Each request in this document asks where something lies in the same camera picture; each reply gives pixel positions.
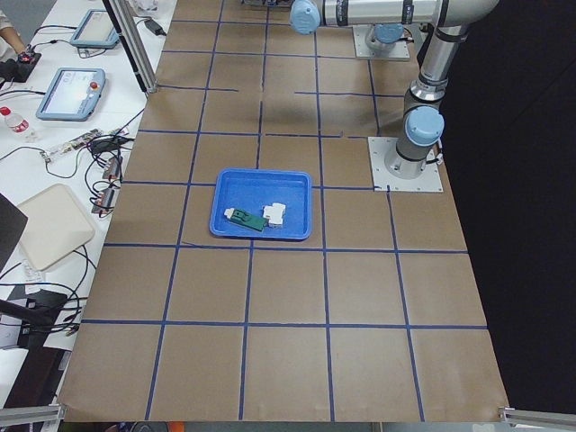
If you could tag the far blue teach pendant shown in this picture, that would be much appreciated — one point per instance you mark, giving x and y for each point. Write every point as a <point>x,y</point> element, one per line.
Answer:
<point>96,31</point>

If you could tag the aluminium frame post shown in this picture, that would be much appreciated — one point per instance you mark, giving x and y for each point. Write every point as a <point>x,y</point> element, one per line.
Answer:
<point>122,21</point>

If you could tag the beige plastic tray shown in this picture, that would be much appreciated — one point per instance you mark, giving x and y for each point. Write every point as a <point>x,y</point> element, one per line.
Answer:
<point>57,225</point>

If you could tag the plastic water bottle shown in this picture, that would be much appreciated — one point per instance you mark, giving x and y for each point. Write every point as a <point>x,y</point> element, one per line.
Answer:
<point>20,127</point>

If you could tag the blue plastic tray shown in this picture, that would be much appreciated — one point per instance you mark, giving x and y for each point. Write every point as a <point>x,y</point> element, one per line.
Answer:
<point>252,189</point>

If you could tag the green relay module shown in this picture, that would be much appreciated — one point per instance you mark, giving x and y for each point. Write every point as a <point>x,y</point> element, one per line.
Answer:
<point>245,219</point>

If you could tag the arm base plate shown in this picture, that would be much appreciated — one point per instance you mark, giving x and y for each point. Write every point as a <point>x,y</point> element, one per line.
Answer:
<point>392,173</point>
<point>361,50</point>

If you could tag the black power adapter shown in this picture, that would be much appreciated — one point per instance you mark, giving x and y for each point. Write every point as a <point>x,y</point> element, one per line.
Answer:
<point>154,27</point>

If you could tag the blue teach pendant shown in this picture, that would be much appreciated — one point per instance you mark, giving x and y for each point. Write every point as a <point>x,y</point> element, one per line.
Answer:
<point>96,31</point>
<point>72,95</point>

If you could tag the white circuit breaker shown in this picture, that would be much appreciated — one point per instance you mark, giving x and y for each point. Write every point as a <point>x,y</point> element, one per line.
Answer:
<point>274,214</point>

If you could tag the near blue teach pendant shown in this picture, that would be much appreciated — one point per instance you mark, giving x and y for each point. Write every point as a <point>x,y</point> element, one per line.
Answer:
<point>72,95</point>

